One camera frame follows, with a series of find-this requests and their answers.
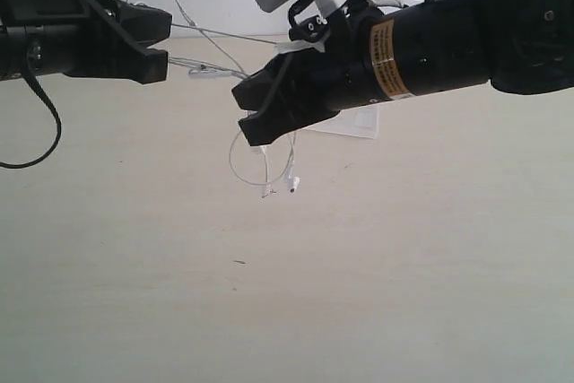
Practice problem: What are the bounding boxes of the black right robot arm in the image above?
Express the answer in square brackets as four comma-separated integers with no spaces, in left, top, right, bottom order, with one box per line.
[232,0,573,146]

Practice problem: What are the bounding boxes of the white wired earphones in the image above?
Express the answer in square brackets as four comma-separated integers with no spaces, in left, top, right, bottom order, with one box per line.
[126,0,300,198]

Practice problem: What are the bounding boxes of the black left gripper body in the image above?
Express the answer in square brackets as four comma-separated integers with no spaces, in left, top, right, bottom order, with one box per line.
[1,0,128,81]

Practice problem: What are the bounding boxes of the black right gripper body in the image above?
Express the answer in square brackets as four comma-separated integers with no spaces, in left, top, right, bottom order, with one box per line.
[268,0,389,126]

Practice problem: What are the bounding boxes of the clear plastic storage case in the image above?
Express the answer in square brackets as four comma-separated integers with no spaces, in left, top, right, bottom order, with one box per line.
[307,105,379,139]

